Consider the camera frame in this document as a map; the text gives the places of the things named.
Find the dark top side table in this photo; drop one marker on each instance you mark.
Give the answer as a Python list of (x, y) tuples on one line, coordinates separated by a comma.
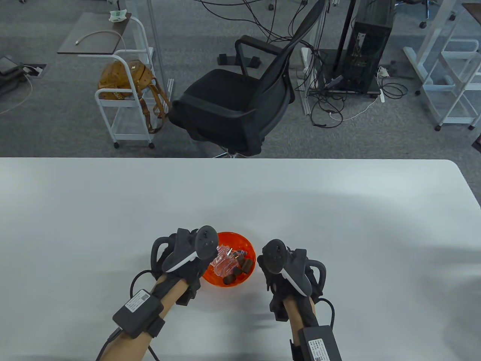
[(90, 41)]

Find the office chair wheel base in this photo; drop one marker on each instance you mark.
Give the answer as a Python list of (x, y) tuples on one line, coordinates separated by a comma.
[(423, 25)]

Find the dark grey right hand controller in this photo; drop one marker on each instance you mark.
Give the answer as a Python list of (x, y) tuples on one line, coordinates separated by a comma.
[(293, 269)]

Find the floor socket box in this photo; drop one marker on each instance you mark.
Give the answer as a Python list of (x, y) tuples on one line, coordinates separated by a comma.
[(34, 70)]

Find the brown leather bag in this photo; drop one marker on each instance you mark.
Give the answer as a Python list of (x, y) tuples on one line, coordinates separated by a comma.
[(120, 77)]

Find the white desk leg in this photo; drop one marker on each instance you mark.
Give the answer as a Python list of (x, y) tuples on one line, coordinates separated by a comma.
[(305, 75)]

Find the white power strip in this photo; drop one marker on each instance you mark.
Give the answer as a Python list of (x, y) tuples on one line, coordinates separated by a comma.
[(382, 96)]

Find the white rack right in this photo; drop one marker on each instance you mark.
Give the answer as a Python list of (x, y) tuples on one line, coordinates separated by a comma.
[(413, 60)]

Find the black devices on floor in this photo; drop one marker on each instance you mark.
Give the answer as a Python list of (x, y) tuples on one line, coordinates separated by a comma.
[(7, 77)]

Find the black office chair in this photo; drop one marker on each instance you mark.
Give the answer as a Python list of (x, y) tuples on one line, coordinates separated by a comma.
[(225, 101)]

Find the dark grey hand controller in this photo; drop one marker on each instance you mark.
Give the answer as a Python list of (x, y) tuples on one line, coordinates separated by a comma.
[(293, 269), (184, 248)]

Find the person's left forearm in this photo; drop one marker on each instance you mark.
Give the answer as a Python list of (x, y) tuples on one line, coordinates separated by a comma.
[(150, 331)]

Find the person's left hand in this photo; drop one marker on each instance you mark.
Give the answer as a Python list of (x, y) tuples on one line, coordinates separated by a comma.
[(193, 270)]

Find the orange plastic bowl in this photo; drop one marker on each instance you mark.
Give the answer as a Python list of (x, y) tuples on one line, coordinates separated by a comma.
[(246, 242)]

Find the black computer tower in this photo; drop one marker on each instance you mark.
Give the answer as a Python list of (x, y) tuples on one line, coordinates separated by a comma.
[(370, 49)]

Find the dark brown desk top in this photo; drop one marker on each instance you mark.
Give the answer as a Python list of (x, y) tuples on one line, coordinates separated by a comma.
[(473, 11)]

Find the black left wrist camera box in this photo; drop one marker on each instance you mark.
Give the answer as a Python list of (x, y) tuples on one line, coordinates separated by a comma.
[(137, 312)]

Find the black rubber block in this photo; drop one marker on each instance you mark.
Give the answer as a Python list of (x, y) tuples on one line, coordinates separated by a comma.
[(254, 62)]

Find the green white tissue packet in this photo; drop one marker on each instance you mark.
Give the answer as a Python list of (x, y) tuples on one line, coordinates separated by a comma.
[(118, 15)]

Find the white metal trolley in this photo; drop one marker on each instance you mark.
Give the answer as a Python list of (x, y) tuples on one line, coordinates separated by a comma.
[(458, 120)]

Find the dark grey left hand controller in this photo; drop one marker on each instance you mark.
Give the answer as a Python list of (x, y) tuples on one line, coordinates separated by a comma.
[(184, 248)]

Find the person's right forearm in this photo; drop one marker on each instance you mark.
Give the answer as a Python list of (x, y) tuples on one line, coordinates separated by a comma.
[(300, 312)]

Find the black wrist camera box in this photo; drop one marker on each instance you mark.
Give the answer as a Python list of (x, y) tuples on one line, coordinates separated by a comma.
[(137, 312), (317, 344)]

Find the black stand pole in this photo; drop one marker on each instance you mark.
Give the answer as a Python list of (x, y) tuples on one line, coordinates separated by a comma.
[(345, 34)]

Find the white metal cart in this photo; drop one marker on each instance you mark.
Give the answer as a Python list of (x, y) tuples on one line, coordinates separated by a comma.
[(131, 128)]

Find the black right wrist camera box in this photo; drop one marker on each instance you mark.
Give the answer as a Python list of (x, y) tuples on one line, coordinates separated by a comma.
[(317, 344)]

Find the person's right hand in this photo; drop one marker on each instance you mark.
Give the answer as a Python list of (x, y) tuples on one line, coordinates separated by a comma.
[(274, 285)]

